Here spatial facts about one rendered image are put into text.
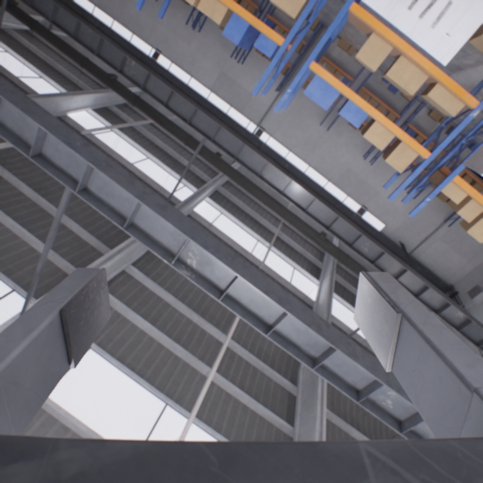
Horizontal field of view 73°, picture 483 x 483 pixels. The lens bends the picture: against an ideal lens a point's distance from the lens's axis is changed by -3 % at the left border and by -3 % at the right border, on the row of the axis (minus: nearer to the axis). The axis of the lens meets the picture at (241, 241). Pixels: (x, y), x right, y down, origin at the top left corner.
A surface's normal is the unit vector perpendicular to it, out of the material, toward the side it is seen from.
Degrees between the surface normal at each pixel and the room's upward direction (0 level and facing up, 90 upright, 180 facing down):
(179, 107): 90
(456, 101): 90
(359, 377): 90
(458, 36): 90
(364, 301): 58
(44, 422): 174
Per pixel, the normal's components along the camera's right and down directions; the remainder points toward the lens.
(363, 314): -1.00, -0.01
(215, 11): -0.25, 0.40
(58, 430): 0.57, -0.73
